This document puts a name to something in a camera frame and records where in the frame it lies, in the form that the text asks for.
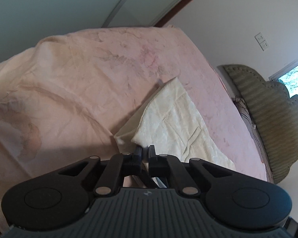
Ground white wall switch plate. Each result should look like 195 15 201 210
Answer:
255 33 269 51

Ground brown wooden door frame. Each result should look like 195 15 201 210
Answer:
154 0 192 27

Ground olive green padded headboard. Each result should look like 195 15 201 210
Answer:
223 64 298 184

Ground cream white pants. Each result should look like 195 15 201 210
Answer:
114 77 236 170

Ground pink floral bed blanket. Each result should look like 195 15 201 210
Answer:
0 27 267 232

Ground bright window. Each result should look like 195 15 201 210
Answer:
269 59 298 97

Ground white wardrobe with sliding doors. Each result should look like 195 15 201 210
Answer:
0 0 181 62

